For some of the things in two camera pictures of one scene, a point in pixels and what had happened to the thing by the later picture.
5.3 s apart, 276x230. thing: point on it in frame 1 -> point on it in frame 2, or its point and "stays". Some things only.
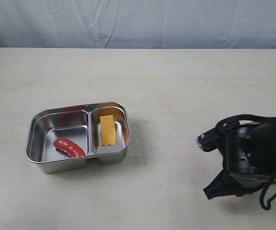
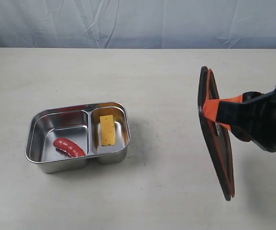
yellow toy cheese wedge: (107, 130) stays
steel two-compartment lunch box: (64, 139) stays
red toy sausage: (73, 149) stays
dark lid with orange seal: (258, 155) -> (218, 142)
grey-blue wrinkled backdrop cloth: (138, 24) stays
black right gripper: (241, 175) -> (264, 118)
